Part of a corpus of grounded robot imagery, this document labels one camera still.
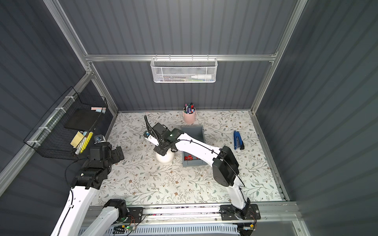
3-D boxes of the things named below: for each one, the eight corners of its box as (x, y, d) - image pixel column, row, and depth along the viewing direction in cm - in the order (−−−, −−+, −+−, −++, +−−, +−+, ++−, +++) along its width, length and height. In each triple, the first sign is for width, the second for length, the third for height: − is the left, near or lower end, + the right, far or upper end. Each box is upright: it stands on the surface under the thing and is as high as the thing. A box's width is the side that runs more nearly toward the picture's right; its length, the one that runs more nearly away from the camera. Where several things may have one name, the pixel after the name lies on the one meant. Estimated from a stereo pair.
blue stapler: (234, 149, 100) (235, 147, 98) (231, 132, 109) (231, 130, 108) (243, 149, 100) (244, 147, 98) (239, 132, 109) (240, 130, 108)
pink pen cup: (186, 125, 114) (185, 113, 103) (182, 117, 119) (181, 105, 109) (196, 122, 116) (196, 110, 105) (192, 114, 121) (192, 102, 111)
